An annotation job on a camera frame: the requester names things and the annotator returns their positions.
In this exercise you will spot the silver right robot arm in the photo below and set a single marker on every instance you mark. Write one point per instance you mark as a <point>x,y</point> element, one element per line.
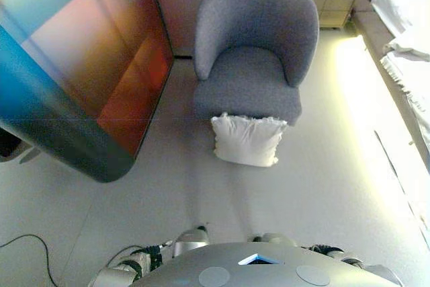
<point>373,268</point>

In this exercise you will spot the white bed sheet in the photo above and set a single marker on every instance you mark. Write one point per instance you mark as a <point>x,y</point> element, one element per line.
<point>399,8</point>

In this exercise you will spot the silver robot torso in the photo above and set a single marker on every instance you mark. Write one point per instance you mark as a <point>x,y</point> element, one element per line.
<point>255,273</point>

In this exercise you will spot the dark right robot hand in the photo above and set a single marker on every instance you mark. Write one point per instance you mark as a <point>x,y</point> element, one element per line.
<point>322,248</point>

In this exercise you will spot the white fringed blanket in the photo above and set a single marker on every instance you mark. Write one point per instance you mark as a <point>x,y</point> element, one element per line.
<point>408,75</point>

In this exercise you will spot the silver right robot foot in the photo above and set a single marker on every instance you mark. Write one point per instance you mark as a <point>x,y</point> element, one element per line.
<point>273,238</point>

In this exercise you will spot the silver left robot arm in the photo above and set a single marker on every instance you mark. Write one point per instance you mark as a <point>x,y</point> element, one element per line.
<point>117,272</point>

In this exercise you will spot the large glossy screen panel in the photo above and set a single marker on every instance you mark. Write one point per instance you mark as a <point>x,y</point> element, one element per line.
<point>84,65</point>

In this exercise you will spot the dark left robot hand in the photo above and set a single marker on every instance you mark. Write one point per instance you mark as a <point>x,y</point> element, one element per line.
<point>155,256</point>

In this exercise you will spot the beige upholstered bed frame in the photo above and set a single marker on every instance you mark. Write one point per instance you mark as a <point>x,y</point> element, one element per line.
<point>373,28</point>

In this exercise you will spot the light wooden nightstand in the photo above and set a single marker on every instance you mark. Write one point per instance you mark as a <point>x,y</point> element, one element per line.
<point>336,4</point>

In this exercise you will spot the white frilled cushion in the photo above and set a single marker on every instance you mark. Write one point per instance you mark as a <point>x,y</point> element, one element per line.
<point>248,140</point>

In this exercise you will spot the grey upholstered armchair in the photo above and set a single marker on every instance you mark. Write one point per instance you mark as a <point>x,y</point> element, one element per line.
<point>248,75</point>

